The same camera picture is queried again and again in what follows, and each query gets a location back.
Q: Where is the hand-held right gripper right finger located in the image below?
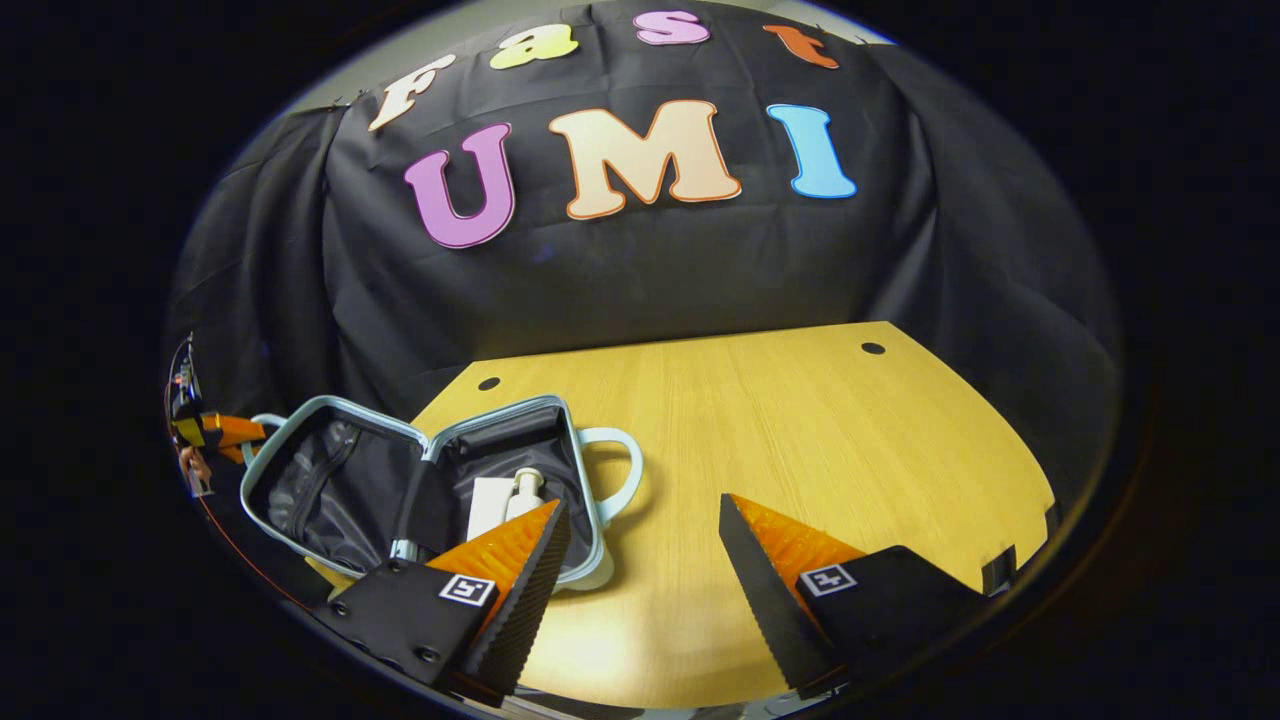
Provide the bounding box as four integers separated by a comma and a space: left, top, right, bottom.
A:
718, 491, 989, 701

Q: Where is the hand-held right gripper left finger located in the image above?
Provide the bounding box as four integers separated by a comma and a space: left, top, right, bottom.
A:
310, 498, 573, 699

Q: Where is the white pump bottle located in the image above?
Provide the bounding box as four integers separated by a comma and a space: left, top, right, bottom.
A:
505, 467, 549, 522

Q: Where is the light blue suitcase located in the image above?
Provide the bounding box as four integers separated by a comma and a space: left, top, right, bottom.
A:
238, 393, 644, 593

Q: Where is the black edge clip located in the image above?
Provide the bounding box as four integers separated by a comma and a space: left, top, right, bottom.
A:
981, 545, 1018, 598

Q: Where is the black backdrop cloth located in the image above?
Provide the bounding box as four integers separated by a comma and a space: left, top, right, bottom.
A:
165, 0, 1126, 521

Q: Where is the red cable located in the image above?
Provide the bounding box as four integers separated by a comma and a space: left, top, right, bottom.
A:
193, 490, 313, 611

